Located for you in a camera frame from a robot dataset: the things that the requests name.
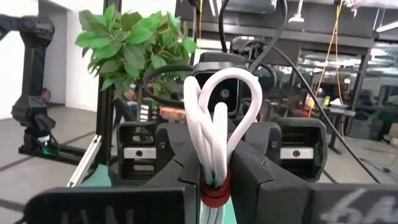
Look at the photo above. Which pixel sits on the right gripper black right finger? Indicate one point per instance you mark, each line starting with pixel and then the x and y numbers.
pixel 280 202

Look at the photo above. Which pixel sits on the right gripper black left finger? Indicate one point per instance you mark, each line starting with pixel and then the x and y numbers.
pixel 124 205

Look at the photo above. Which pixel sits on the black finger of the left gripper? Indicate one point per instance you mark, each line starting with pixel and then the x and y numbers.
pixel 264 137
pixel 168 137

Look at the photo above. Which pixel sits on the black robot arm with stand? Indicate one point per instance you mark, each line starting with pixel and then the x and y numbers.
pixel 35 77

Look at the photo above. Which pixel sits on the teal table mat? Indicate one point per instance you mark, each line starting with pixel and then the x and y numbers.
pixel 96 179

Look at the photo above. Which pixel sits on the silver aluminium extrusion bar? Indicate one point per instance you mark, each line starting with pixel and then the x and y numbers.
pixel 85 160

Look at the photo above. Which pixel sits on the yellow bottle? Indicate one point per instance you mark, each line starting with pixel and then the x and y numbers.
pixel 326 101

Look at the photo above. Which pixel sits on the small black desk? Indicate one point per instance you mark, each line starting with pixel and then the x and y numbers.
pixel 339 112

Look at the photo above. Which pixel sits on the green leafy plant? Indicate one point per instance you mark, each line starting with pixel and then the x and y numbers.
pixel 133 40

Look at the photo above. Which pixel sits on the white hanging lamp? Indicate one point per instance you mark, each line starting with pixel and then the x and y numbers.
pixel 297 18

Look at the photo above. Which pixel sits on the ceiling light fixture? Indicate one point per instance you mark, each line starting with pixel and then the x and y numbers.
pixel 387 26

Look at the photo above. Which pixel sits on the black aluminium table frame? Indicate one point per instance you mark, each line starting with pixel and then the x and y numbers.
pixel 105 124

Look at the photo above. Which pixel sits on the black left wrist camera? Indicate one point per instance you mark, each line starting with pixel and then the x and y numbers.
pixel 225 93

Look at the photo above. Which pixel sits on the black metal workbench frame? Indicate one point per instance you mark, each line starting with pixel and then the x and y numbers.
pixel 311 34

